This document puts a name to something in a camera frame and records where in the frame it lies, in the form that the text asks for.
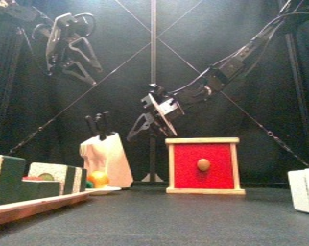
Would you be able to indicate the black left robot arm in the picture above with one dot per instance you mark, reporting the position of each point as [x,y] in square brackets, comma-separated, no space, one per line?
[14,12]

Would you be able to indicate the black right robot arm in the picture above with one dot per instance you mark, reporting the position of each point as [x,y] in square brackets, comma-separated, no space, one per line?
[228,68]

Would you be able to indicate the red drawer with wooden knob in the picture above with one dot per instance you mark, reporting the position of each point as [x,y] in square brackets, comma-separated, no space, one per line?
[190,176]

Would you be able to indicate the pale wooden knife block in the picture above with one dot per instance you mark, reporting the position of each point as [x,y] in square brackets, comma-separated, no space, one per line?
[110,160]

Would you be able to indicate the orange toy fruit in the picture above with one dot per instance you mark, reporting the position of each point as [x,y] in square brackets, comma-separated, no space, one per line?
[98,178]

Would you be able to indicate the thin green white block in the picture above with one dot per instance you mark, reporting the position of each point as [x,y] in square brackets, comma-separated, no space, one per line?
[79,179]

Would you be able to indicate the small green toy ball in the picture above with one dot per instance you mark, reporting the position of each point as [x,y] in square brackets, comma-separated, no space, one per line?
[89,184]

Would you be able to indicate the white green block with hole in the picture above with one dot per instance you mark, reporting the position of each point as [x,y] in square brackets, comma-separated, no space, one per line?
[53,169]

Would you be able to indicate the red toy piece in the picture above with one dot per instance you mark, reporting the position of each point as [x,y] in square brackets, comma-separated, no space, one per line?
[30,177]

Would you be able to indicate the low green block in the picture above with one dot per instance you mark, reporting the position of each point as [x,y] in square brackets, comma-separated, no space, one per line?
[39,189]

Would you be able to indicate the tall green white block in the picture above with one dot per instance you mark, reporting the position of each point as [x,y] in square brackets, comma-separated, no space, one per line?
[7,179]

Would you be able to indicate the long wooden tray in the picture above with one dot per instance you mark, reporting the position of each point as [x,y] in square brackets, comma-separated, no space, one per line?
[31,206]

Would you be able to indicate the white box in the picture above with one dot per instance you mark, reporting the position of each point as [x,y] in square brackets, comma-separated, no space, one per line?
[303,190]

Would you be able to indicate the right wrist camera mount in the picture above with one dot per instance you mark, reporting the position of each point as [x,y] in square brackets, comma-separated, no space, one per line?
[158,89]

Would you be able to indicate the wooden drawer box frame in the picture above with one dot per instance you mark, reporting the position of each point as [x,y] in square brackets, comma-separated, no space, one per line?
[202,140]

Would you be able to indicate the thin vertical metal post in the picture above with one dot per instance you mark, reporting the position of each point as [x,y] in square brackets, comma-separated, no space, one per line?
[153,57]

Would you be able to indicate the dark slanted frame post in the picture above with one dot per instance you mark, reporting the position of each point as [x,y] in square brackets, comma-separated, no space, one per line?
[299,96]

